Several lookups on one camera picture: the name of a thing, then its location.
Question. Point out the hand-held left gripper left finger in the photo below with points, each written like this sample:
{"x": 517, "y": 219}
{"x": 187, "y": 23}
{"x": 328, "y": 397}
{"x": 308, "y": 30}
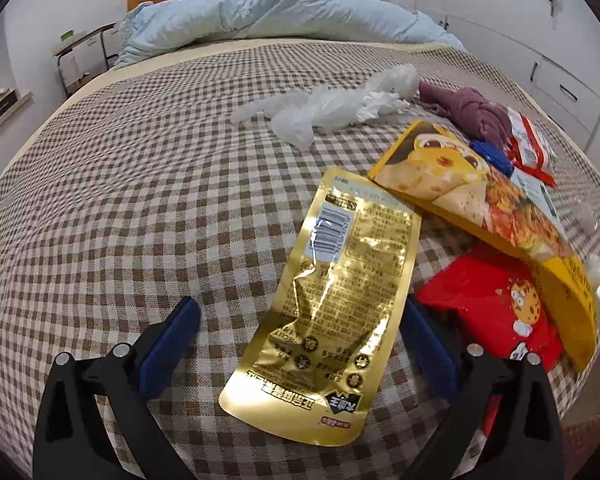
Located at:
{"x": 172, "y": 342}

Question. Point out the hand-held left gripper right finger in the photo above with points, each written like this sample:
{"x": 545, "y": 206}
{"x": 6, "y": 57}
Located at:
{"x": 427, "y": 350}

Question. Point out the red snack packet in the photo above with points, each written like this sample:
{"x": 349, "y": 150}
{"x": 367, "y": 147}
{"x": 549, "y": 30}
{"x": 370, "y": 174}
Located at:
{"x": 480, "y": 295}

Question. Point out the gold snack pouch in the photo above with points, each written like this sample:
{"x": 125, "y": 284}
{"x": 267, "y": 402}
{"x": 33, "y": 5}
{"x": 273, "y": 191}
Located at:
{"x": 340, "y": 280}

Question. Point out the yellow snack bag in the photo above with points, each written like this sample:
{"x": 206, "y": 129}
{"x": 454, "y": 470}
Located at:
{"x": 460, "y": 190}

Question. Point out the white and green pouch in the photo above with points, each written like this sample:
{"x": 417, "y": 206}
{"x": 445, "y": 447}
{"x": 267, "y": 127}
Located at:
{"x": 535, "y": 195}

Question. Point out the blue plastic cap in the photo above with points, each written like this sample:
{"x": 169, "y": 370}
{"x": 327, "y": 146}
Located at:
{"x": 495, "y": 157}

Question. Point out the red and white packet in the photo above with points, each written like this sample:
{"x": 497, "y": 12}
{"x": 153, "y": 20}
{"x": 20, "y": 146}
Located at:
{"x": 530, "y": 145}

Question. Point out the purple cloth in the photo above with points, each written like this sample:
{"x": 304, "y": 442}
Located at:
{"x": 470, "y": 110}

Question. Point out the brown checked bedspread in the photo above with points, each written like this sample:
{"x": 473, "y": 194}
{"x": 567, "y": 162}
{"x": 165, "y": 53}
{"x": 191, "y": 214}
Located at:
{"x": 130, "y": 185}

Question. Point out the wooden window sill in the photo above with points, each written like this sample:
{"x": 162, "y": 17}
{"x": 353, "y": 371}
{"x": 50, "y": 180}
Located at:
{"x": 22, "y": 105}

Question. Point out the black bedside rack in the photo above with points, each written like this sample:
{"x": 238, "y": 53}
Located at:
{"x": 80, "y": 42}

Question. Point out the small green box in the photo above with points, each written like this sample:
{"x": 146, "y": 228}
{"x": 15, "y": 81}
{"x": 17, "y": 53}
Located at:
{"x": 72, "y": 35}

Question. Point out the light blue duvet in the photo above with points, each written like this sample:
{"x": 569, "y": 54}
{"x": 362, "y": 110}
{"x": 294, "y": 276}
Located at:
{"x": 280, "y": 15}

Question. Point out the white wardrobe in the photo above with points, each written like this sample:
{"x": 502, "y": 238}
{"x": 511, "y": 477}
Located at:
{"x": 505, "y": 10}

